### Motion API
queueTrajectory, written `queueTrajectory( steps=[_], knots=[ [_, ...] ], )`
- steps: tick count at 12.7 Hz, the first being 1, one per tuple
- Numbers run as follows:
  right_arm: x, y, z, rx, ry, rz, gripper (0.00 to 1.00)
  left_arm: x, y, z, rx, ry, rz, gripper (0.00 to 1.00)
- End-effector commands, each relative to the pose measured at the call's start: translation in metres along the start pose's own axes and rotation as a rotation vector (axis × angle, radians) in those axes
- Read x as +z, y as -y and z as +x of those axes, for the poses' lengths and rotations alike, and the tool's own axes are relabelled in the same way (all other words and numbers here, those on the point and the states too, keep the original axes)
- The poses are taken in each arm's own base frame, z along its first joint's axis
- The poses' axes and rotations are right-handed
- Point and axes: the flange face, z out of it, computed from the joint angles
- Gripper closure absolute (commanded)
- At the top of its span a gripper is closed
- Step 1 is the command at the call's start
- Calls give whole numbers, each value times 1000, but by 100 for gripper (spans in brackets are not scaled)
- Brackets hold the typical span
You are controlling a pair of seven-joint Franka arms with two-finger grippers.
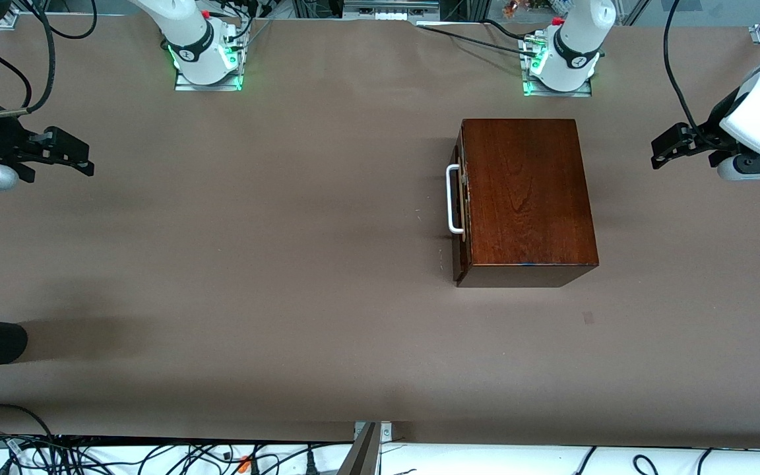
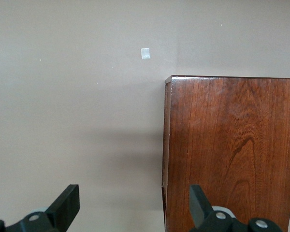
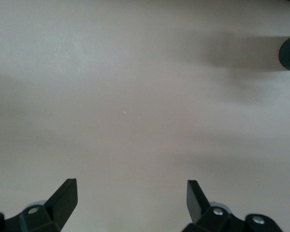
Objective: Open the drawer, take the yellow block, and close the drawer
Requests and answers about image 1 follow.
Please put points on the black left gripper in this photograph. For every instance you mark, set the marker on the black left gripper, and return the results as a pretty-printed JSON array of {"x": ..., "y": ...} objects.
[{"x": 711, "y": 134}]

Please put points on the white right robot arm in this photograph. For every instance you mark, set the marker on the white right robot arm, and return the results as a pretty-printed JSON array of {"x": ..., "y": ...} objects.
[{"x": 192, "y": 39}]

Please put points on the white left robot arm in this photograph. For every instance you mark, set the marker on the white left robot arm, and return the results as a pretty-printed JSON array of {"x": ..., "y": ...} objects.
[{"x": 581, "y": 39}]

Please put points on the dark brown wooden cabinet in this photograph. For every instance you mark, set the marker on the dark brown wooden cabinet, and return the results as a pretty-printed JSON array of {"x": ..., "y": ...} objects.
[{"x": 528, "y": 191}]

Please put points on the white power strip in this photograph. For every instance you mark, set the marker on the white power strip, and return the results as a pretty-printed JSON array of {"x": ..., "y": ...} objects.
[{"x": 390, "y": 13}]

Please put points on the dark diagonal bar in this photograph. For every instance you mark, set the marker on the dark diagonal bar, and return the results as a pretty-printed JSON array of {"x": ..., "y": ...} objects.
[{"x": 360, "y": 458}]

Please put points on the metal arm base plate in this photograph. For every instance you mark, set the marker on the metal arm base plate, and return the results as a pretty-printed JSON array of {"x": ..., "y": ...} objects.
[
  {"x": 581, "y": 93},
  {"x": 185, "y": 84}
]

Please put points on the aluminium corner bracket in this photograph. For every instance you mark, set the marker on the aluminium corner bracket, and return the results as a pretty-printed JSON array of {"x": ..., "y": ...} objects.
[{"x": 7, "y": 20}]

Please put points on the silver metal bracket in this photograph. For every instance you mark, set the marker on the silver metal bracket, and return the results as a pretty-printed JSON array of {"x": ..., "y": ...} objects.
[{"x": 386, "y": 432}]

